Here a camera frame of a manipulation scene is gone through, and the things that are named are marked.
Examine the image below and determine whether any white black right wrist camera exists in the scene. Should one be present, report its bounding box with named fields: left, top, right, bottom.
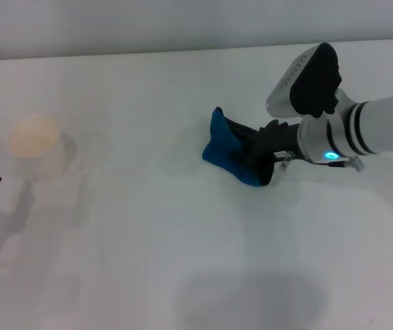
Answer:
left=266, top=42, right=343, bottom=120

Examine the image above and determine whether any white paper cup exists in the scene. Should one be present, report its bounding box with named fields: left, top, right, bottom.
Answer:
left=6, top=113, right=70, bottom=183

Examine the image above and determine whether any blue rag with black trim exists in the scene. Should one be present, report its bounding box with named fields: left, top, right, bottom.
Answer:
left=201, top=106, right=276, bottom=188

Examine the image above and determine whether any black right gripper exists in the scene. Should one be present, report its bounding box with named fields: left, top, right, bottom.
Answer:
left=225, top=118, right=301, bottom=166

